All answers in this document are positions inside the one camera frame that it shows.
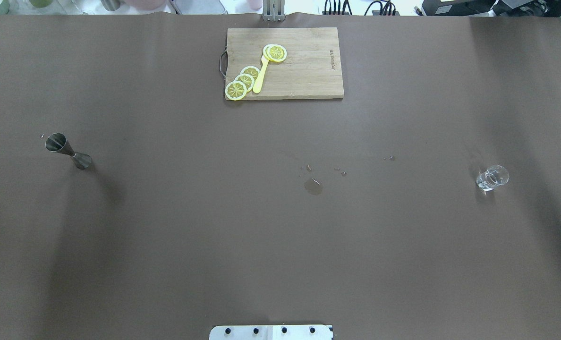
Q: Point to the lemon slice on knife handle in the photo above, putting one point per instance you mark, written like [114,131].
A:
[275,52]

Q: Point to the bamboo cutting board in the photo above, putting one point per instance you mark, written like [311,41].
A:
[312,69]

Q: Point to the small clear glass cup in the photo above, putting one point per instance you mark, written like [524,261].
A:
[493,177]

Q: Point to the steel double jigger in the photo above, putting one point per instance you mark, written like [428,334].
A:
[58,143]

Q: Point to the overlapping lemon slice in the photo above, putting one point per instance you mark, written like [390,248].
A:
[251,70]
[247,80]

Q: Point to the lemon slice at board corner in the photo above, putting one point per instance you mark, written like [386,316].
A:
[236,90]

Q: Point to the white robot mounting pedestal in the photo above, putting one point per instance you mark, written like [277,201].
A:
[272,332]

